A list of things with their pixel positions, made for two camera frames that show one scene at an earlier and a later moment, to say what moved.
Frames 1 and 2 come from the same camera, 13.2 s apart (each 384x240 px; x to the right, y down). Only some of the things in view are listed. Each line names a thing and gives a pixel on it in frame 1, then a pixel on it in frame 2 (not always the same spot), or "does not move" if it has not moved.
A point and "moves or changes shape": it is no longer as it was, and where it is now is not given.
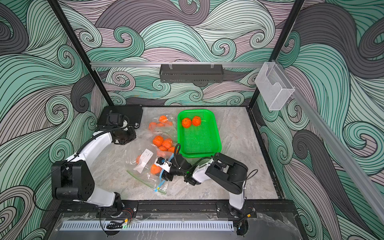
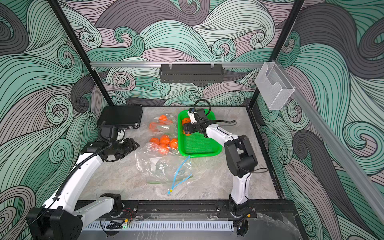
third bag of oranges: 165,123 does not move
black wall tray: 191,73 does not move
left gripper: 133,136 -> 131,147
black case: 115,115 does not move
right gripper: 167,175 -> 190,125
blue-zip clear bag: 140,161 moves or changes shape
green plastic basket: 197,133 does not move
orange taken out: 186,122 does not move
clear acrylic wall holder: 273,88 does not move
